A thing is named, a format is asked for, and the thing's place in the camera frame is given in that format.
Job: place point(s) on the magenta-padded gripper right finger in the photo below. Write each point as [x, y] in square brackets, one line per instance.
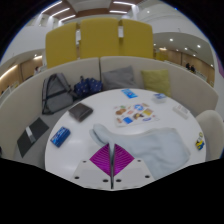
[121, 160]

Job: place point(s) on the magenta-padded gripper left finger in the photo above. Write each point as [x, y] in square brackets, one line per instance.
[101, 160]

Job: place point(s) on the light blue towel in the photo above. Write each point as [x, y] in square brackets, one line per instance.
[160, 146]

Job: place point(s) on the blue rectangular box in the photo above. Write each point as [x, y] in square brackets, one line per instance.
[60, 136]

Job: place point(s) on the colourful sticker sheet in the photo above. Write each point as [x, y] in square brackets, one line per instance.
[135, 115]

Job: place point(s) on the dark grey wallet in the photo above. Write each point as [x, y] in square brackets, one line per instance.
[80, 112]

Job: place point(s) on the blue card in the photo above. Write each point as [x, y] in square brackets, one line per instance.
[129, 93]

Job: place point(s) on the small blue white packet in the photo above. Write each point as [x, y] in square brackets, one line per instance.
[159, 97]

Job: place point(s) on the navy dotted bag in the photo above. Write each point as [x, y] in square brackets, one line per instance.
[87, 86]

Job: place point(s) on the white rectangular box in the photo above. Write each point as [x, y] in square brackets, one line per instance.
[181, 111]

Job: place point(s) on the grey backpack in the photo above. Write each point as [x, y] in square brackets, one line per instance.
[55, 95]

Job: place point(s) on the black flat folder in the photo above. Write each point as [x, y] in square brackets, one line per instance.
[23, 143]

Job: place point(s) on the grey cushion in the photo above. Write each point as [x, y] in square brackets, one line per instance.
[118, 78]

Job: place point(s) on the olive green cushion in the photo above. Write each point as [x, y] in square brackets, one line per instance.
[156, 81]

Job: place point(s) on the cream shell chair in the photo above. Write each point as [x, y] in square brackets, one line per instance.
[213, 126]

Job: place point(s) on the white curved sofa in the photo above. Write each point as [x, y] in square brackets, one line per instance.
[20, 100]

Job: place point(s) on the person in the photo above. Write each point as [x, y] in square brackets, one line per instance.
[192, 69]
[187, 66]
[36, 70]

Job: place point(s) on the yellow upright panel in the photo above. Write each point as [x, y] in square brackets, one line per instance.
[136, 39]
[99, 38]
[61, 45]

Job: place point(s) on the ceiling lights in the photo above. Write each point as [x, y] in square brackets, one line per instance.
[60, 11]

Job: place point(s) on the purple wall poster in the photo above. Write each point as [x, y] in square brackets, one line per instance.
[221, 68]

